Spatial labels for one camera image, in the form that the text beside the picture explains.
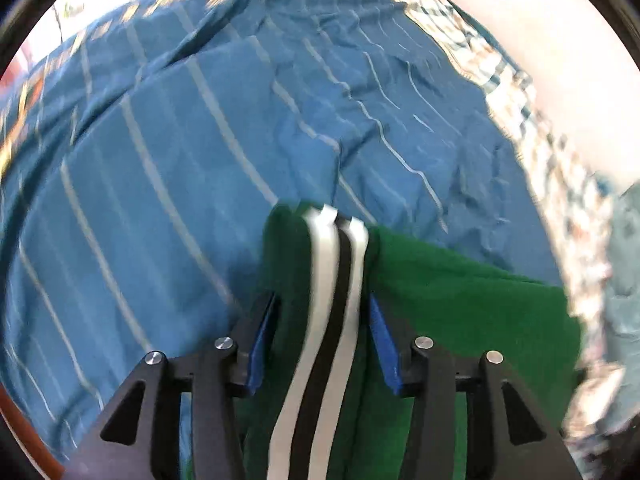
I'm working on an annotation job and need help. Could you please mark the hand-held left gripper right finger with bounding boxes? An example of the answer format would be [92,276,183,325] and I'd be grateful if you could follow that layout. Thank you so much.
[367,294,587,480]

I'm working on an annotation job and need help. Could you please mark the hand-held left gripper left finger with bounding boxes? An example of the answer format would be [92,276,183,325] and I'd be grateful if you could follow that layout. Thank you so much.
[65,290,279,480]

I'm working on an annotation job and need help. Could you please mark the green varsity jacket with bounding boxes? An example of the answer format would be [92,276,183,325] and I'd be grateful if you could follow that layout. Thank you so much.
[234,202,587,480]

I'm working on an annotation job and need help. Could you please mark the blue striped bedsheet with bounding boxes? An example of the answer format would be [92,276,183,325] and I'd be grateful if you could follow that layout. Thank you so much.
[0,0,568,467]

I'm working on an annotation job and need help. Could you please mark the plaid bed cloth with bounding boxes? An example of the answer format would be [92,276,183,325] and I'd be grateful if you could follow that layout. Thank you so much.
[360,0,628,461]

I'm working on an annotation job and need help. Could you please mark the teal blanket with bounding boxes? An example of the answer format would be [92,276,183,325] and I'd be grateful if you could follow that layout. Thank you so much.
[592,170,640,366]

